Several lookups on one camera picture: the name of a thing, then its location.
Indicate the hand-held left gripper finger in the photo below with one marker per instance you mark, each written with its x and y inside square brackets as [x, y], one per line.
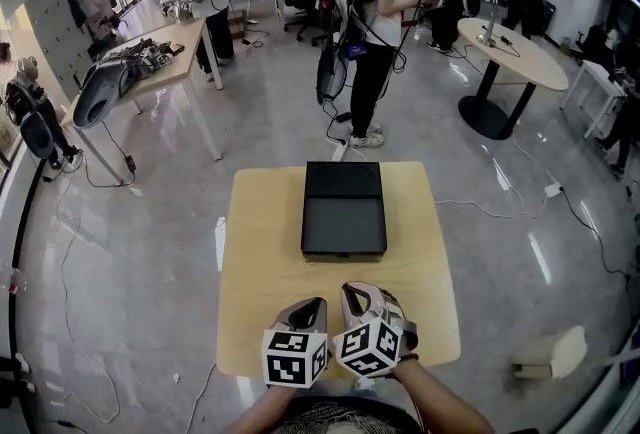
[325, 319]
[290, 308]

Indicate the white power strip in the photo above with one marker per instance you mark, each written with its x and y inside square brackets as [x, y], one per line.
[340, 151]

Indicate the person's right forearm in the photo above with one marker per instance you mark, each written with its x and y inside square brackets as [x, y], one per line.
[440, 397]

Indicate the silver kettle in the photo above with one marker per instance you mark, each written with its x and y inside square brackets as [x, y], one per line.
[182, 11]

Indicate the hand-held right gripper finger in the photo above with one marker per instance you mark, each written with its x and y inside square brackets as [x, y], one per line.
[375, 294]
[348, 312]

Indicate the black power brick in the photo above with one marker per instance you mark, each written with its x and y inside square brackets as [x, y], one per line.
[344, 117]
[131, 163]

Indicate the square wooden pedestal table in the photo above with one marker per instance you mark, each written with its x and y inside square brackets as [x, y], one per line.
[260, 272]

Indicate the clothes rack with coats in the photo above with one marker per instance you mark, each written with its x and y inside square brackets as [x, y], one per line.
[92, 2]

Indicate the person's white shoe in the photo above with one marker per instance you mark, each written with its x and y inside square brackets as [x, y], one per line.
[364, 384]

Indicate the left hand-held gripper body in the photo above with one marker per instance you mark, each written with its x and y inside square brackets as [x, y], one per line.
[290, 362]

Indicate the metal stand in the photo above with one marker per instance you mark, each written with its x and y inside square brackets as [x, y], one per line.
[487, 29]

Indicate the round wooden table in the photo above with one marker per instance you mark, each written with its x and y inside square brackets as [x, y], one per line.
[520, 57]

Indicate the person's dark printed shirt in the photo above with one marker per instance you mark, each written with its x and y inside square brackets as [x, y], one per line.
[345, 417]

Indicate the person's left forearm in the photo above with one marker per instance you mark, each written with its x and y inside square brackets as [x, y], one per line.
[270, 409]

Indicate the white locker cabinet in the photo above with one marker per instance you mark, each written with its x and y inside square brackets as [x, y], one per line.
[55, 37]

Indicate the rectangular wooden table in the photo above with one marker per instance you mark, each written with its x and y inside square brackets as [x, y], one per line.
[170, 67]

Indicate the pile of equipment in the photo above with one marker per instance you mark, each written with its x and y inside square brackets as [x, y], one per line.
[145, 54]

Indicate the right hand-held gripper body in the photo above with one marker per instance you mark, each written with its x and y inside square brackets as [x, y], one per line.
[370, 347]

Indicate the white power adapter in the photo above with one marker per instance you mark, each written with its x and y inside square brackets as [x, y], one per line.
[552, 190]

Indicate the small white table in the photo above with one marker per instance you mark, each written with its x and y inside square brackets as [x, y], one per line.
[595, 82]

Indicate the black drawer box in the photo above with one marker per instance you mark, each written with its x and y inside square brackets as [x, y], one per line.
[342, 222]

